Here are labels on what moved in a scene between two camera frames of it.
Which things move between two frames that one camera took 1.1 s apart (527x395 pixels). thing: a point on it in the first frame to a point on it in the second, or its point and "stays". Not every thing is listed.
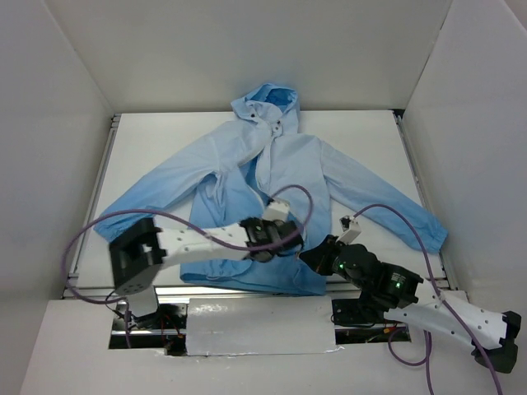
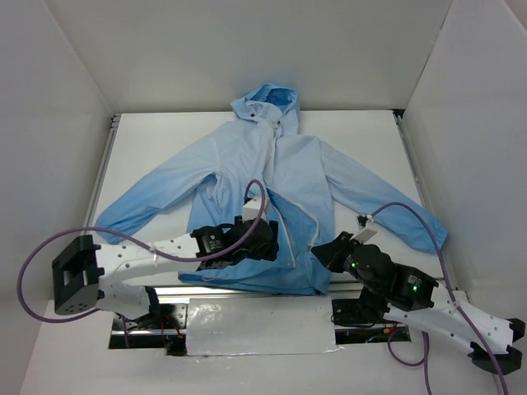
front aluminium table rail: x=185 y=292 stays
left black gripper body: x=289 y=237 to x=268 y=240
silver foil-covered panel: x=241 y=326 stays
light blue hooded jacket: x=258 y=164 stays
